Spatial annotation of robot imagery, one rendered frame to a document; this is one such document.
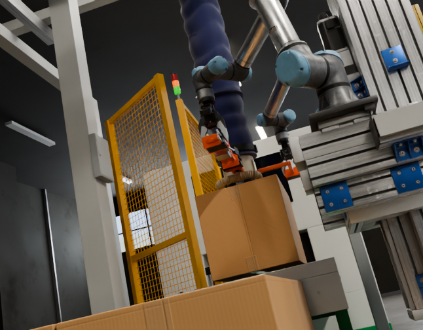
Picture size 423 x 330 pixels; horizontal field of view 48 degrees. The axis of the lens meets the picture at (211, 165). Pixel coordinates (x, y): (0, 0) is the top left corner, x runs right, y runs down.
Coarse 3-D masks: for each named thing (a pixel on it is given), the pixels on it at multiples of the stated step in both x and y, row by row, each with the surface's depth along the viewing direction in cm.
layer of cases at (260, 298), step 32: (224, 288) 82; (256, 288) 81; (288, 288) 120; (96, 320) 86; (128, 320) 84; (160, 320) 83; (192, 320) 82; (224, 320) 81; (256, 320) 79; (288, 320) 98
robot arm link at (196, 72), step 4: (196, 68) 208; (200, 68) 208; (192, 72) 210; (196, 72) 208; (192, 76) 210; (196, 76) 207; (200, 76) 204; (196, 80) 207; (200, 80) 205; (196, 84) 207; (200, 84) 206; (204, 84) 205; (208, 84) 206; (196, 88) 207; (200, 88) 205; (212, 88) 208
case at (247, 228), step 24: (216, 192) 224; (240, 192) 221; (264, 192) 218; (216, 216) 221; (240, 216) 218; (264, 216) 216; (288, 216) 217; (216, 240) 219; (240, 240) 216; (264, 240) 213; (288, 240) 211; (216, 264) 216; (240, 264) 213; (264, 264) 211; (288, 264) 215
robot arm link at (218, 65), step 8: (216, 56) 198; (208, 64) 200; (216, 64) 196; (224, 64) 199; (200, 72) 205; (208, 72) 200; (216, 72) 198; (224, 72) 200; (232, 72) 204; (208, 80) 203
